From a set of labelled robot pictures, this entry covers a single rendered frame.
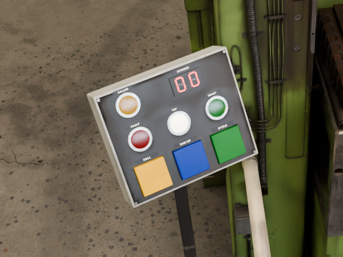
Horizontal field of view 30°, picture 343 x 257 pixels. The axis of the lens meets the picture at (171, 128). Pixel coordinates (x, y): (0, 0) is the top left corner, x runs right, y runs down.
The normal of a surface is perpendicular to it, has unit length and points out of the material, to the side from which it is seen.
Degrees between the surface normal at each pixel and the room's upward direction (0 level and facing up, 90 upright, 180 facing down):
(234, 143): 60
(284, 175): 90
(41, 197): 0
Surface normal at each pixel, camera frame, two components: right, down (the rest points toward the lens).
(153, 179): 0.32, 0.15
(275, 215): 0.01, 0.69
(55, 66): -0.11, -0.72
